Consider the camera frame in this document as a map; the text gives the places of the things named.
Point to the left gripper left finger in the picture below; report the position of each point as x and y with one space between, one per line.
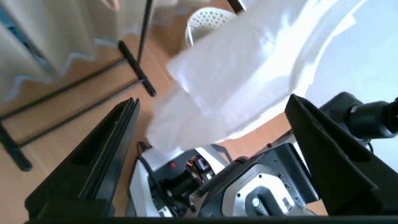
71 183

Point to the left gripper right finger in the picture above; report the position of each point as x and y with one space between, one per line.
335 174

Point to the white printed t-shirt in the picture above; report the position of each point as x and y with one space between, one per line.
233 77

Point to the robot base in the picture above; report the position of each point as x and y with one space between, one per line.
264 193

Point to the black clothes rack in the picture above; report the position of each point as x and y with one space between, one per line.
136 67

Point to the white laundry basket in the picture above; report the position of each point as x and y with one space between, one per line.
202 21

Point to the beige curtain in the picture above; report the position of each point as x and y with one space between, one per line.
77 31
18 74

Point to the window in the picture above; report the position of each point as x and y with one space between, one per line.
15 29

